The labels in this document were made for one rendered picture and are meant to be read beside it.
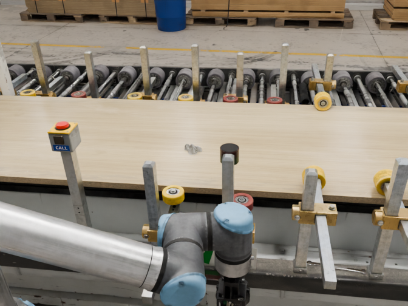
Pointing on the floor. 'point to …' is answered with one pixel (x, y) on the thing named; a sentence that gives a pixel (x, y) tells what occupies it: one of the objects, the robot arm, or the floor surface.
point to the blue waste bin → (170, 14)
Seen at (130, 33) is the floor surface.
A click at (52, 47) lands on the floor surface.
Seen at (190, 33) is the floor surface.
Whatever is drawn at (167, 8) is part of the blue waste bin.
